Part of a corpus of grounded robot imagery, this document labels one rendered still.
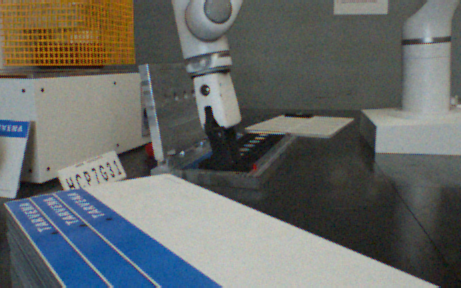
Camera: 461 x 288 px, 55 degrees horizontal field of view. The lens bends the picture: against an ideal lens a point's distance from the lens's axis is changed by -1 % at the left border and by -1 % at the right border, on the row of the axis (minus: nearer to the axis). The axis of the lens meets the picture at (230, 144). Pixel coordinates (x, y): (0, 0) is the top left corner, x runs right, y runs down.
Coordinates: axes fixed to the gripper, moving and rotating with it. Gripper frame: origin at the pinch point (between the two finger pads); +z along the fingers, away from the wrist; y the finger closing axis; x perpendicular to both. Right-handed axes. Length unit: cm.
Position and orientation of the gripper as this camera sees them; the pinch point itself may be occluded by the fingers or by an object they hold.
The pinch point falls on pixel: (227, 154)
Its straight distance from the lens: 83.2
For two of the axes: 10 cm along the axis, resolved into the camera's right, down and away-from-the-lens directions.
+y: 2.9, -1.8, 9.4
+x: -9.4, 1.5, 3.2
